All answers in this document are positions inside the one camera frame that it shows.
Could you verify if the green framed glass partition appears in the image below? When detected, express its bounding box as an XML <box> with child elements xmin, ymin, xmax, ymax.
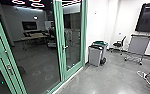
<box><xmin>0</xmin><ymin>0</ymin><xmax>89</xmax><ymax>94</ymax></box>

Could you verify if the black office chair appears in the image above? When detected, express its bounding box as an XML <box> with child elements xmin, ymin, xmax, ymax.
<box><xmin>111</xmin><ymin>35</ymin><xmax>128</xmax><ymax>55</ymax></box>

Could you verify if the grey rolling whiteboard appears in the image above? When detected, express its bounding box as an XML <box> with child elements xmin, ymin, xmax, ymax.
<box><xmin>124</xmin><ymin>33</ymin><xmax>149</xmax><ymax>66</ymax></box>

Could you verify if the silver door handle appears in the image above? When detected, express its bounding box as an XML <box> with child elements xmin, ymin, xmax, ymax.
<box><xmin>5</xmin><ymin>64</ymin><xmax>15</xmax><ymax>76</ymax></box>
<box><xmin>62</xmin><ymin>44</ymin><xmax>70</xmax><ymax>51</ymax></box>

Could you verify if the large black wall screen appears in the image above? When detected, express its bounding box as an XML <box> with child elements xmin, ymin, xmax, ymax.
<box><xmin>134</xmin><ymin>2</ymin><xmax>150</xmax><ymax>34</ymax></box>

